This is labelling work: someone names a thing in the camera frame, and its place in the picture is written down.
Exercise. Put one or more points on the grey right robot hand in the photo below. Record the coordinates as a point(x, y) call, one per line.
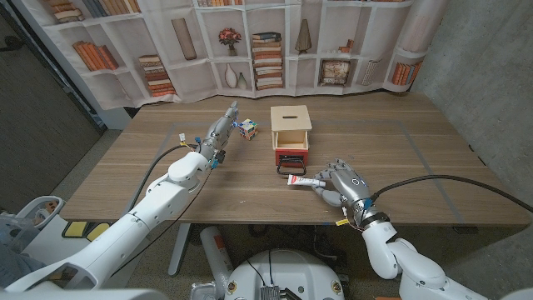
point(352, 187)

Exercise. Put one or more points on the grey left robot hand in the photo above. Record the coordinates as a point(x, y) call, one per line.
point(218, 135)

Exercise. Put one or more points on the white red toothpaste tube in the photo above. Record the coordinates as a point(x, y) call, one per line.
point(304, 181)

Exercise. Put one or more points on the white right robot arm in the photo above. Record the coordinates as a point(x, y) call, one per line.
point(381, 254)

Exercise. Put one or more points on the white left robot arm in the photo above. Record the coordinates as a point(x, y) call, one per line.
point(145, 212)

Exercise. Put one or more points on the multicolour puzzle cube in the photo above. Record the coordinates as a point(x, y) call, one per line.
point(248, 129)

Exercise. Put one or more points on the printed bookshelf backdrop cloth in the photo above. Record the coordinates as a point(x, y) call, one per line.
point(187, 79)

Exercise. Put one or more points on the light wooden slotted box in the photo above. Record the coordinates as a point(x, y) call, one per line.
point(290, 118)

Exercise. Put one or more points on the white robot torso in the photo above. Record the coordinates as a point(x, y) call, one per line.
point(287, 271)

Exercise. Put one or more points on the white cylinder with orange label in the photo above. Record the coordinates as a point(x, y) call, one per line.
point(214, 250)

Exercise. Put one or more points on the grey metal table leg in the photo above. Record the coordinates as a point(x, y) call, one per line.
point(180, 250)

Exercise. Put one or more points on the yellow black-edged pad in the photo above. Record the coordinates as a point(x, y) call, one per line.
point(74, 229)
point(98, 230)

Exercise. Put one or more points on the crumpled silver foil tray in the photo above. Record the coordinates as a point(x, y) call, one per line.
point(204, 291)

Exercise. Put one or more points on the person in blue jeans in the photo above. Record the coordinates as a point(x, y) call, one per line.
point(12, 266)

